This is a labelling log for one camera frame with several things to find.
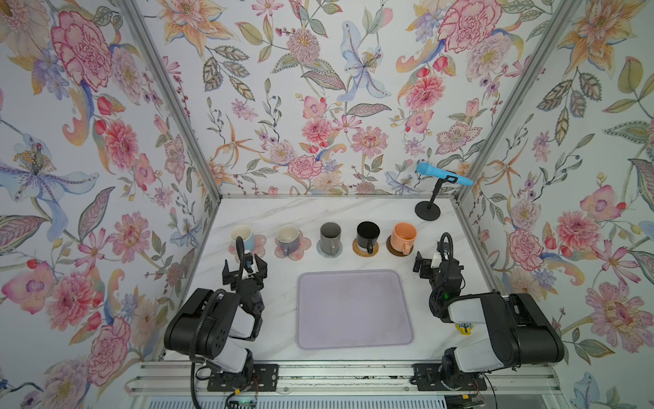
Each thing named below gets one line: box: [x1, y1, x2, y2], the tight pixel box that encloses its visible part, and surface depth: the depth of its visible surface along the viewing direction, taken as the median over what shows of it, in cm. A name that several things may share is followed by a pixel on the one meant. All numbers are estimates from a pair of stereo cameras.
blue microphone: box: [416, 161, 475, 187], surface depth 102 cm
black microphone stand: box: [414, 175, 459, 222], surface depth 116 cm
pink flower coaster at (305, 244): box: [274, 229, 312, 262], surface depth 104 cm
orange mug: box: [390, 221, 418, 255], surface depth 100 cm
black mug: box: [355, 220, 381, 255], surface depth 99 cm
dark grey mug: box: [320, 221, 342, 255], surface depth 97 cm
